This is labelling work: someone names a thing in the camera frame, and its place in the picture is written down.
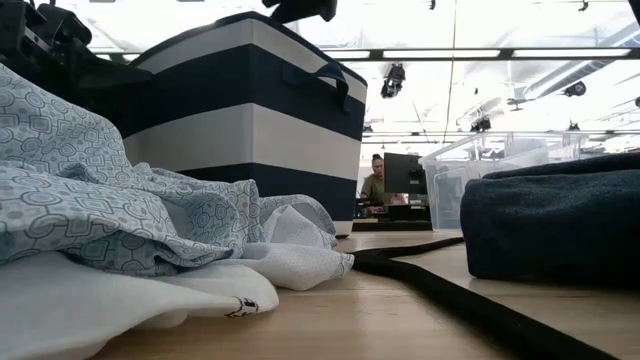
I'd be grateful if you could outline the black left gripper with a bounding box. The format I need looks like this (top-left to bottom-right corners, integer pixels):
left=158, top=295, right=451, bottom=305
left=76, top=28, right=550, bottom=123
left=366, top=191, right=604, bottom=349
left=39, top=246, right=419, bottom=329
left=262, top=0, right=339, bottom=25

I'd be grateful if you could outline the pale grey patterned cloth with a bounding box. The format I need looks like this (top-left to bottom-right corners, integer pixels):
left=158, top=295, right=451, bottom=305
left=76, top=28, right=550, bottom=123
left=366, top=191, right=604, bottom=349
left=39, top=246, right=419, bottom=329
left=0, top=62, right=339, bottom=279

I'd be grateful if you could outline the dark teal towel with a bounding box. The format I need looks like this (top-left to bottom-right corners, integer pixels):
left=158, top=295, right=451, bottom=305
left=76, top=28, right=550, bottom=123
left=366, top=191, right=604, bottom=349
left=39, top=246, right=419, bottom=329
left=459, top=152, right=640, bottom=291

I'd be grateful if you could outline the navy white striped fabric bin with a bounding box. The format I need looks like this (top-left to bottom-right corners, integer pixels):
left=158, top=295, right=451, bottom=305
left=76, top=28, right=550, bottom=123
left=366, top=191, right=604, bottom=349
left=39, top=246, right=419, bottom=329
left=122, top=10, right=369, bottom=239

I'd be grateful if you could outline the person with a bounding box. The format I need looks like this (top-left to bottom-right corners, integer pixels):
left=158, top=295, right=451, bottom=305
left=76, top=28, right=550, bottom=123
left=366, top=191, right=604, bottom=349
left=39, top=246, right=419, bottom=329
left=359, top=153, right=399, bottom=216

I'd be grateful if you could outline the black computer monitor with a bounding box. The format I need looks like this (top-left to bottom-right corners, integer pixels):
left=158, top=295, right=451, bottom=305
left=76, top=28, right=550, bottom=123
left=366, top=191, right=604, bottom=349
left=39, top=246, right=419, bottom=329
left=383, top=152, right=429, bottom=196

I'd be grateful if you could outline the clear plastic container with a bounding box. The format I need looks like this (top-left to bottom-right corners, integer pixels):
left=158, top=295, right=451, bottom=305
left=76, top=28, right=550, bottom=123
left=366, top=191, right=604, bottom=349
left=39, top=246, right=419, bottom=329
left=418, top=130, right=589, bottom=232

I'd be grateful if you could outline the white waffle cloth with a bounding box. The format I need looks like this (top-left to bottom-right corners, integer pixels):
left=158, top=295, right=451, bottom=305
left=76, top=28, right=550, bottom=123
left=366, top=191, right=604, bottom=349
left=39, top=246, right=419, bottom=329
left=214, top=203, right=356, bottom=292

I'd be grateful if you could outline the white sock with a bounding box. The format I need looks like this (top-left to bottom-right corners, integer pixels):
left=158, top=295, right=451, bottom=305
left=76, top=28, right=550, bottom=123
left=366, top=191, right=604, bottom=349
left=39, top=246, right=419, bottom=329
left=0, top=249, right=280, bottom=360

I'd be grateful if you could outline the black clothes hanger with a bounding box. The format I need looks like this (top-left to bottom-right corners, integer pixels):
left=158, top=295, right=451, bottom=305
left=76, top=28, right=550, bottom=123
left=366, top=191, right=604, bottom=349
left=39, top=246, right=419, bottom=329
left=349, top=235, right=621, bottom=360

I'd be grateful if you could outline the black overhead frame beam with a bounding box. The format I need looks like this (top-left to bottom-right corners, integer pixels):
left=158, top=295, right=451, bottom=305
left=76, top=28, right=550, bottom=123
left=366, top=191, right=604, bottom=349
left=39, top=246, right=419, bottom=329
left=94, top=47, right=640, bottom=62

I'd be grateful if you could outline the black aluminium table frame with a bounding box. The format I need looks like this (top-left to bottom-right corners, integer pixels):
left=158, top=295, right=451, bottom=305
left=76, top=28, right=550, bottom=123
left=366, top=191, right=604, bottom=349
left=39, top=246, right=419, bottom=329
left=352, top=219, right=434, bottom=232

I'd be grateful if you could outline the grey ceiling duct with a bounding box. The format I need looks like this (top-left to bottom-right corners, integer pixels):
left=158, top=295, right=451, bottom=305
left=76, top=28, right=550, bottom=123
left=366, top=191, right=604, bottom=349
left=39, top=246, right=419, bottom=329
left=522, top=22, right=640, bottom=101

